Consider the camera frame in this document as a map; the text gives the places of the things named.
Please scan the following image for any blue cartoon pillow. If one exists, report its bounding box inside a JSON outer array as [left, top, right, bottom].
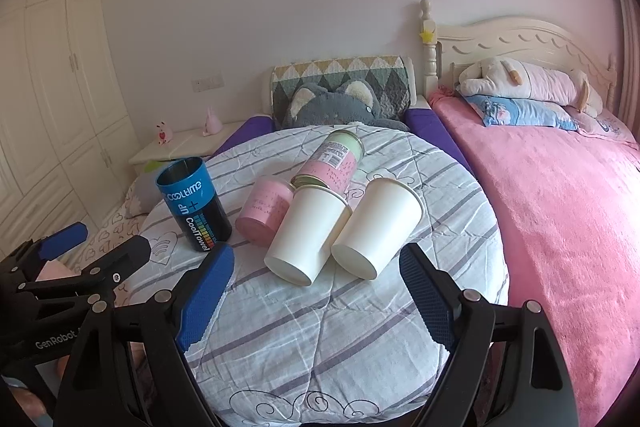
[[463, 95, 578, 131]]

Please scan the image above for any white paper cup right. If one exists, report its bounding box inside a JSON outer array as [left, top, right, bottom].
[[331, 178, 424, 280]]

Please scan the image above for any pink fluffy blanket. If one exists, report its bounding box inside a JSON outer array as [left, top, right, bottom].
[[428, 92, 639, 426]]

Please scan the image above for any yellow star sticker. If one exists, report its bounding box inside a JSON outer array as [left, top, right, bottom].
[[420, 30, 437, 44]]

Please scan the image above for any white wall socket panel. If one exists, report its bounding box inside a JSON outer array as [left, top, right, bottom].
[[192, 75, 224, 92]]

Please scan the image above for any pink rabbit figurine heart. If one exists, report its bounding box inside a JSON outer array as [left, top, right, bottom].
[[156, 121, 174, 145]]

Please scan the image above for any white paper cup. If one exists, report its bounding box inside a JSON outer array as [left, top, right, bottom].
[[331, 178, 424, 280], [265, 185, 352, 286]]

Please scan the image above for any pink rabbit figurine plain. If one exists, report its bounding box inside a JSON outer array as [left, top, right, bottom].
[[202, 107, 224, 136]]

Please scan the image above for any cream wooden bed headboard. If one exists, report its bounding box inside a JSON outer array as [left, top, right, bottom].
[[420, 0, 617, 112]]

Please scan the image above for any grey flower pillow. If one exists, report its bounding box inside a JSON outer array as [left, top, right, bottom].
[[128, 160, 167, 216]]

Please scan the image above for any cream white wardrobe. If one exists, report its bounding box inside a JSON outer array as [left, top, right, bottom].
[[1, 0, 140, 255]]

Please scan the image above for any quilted diamond pattern headboard cover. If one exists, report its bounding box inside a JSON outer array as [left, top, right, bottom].
[[262, 55, 418, 129]]

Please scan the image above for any white bedside table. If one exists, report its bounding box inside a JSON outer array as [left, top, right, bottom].
[[129, 121, 243, 166]]

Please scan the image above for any small pink cup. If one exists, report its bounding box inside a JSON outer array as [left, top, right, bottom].
[[235, 176, 294, 247]]

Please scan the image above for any white pink plush toy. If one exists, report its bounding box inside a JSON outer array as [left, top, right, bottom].
[[457, 57, 604, 118]]

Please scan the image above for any grey bear plush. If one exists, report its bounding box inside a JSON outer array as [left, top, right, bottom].
[[283, 80, 409, 132]]

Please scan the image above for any heart pattern bed sheet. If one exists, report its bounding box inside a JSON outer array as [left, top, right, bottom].
[[62, 174, 150, 273]]

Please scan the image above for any pink green cylindrical can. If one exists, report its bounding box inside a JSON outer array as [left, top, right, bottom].
[[291, 130, 364, 195]]

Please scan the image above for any white paper cup left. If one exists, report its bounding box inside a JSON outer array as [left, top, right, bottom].
[[265, 185, 352, 286]]

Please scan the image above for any blue black metal cup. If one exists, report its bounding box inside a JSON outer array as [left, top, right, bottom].
[[156, 157, 232, 253]]

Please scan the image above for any pink curtain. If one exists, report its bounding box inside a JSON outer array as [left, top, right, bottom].
[[612, 0, 640, 139]]

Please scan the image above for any purple bolster pillow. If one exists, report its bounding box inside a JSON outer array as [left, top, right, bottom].
[[205, 108, 476, 176]]

